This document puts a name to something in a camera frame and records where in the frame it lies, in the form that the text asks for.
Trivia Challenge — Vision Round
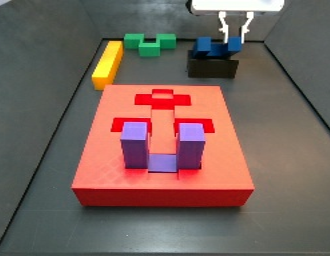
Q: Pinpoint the red base board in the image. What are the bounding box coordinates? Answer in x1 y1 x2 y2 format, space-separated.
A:
72 85 255 207

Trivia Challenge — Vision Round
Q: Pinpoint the green zigzag block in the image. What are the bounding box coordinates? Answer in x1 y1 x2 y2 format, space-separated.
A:
124 33 176 57

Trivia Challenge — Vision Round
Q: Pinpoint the blue U-shaped block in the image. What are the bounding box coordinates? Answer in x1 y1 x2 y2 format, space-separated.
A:
192 37 242 59

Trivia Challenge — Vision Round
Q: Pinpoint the black angled fixture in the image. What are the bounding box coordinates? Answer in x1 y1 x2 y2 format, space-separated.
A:
187 51 239 79

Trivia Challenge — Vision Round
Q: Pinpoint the yellow long block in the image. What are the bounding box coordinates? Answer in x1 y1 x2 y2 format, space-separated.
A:
92 41 124 90

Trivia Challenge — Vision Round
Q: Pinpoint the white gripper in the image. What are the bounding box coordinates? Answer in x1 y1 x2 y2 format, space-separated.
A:
186 0 285 44

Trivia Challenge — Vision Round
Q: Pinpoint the purple U-shaped block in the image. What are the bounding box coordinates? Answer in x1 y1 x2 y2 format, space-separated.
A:
120 122 206 173

